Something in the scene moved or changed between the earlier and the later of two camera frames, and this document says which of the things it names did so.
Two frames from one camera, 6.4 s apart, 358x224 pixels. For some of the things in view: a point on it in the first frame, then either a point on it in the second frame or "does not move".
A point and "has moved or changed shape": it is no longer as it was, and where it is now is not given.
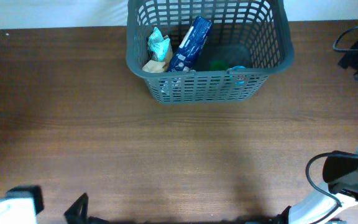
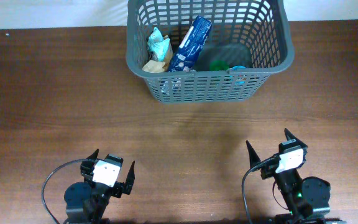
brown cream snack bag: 163,65 does not move
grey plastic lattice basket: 249,42 does not move
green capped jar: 220,65 does not move
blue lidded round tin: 237,75 has moved or changed shape
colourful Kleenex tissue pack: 188,55 does not move
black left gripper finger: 78,213 to 87,168
